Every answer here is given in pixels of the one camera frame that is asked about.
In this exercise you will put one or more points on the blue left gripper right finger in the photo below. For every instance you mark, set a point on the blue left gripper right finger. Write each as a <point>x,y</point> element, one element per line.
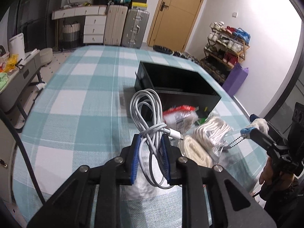
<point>165,157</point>

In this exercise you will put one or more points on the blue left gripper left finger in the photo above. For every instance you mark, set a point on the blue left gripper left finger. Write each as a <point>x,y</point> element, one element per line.
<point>134,163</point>

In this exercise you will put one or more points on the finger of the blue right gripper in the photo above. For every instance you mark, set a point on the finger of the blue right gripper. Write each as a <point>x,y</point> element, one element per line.
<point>246,131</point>
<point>253,117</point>

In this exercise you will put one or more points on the white plush keychain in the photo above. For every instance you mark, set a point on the white plush keychain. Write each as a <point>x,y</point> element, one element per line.
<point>261,125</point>

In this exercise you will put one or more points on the bagged cream webbing coil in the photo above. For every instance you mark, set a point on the bagged cream webbing coil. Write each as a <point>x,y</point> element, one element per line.
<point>198,151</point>

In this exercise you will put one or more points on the red white wipes packet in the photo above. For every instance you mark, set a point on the red white wipes packet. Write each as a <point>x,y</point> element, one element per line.
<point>180,118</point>

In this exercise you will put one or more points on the white foam piece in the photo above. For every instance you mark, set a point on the white foam piece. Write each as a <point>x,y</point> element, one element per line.
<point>141,189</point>

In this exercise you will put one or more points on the right hand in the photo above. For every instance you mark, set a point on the right hand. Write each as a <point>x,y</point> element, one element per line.
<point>268,177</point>

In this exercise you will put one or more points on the purple paper bag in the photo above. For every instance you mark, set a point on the purple paper bag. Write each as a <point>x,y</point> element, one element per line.
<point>235,79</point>

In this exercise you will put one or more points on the black storage box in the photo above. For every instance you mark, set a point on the black storage box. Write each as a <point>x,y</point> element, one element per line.
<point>177,86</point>

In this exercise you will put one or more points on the wooden shoe rack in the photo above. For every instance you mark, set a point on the wooden shoe rack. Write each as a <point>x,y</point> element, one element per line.
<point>226,47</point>

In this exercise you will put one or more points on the teal plaid tablecloth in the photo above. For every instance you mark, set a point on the teal plaid tablecloth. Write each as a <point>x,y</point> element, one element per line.
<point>81,118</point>

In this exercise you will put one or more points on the white trash bin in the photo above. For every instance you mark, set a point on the white trash bin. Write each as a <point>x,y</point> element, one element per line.
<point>162,49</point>

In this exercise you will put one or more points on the silver suitcase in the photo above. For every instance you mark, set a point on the silver suitcase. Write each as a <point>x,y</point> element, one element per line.
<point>134,28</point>

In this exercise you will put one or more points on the wooden door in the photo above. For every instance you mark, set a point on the wooden door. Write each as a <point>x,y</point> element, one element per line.
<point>173,23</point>

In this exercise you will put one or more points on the white round stool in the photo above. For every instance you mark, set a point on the white round stool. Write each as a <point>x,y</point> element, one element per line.
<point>46,56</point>

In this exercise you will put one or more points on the grey side cabinet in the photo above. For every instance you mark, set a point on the grey side cabinet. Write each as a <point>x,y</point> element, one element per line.
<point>26,74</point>

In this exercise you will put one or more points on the beige suitcase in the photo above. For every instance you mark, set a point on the beige suitcase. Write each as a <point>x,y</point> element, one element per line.
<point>114,26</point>

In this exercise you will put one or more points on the striped laundry basket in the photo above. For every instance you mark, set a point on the striped laundry basket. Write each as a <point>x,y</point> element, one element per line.
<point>70,35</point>

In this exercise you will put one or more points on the white drawer desk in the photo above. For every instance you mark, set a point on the white drawer desk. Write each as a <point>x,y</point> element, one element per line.
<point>95,20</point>

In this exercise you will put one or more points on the dark grey refrigerator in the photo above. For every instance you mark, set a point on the dark grey refrigerator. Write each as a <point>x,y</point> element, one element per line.
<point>34,21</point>

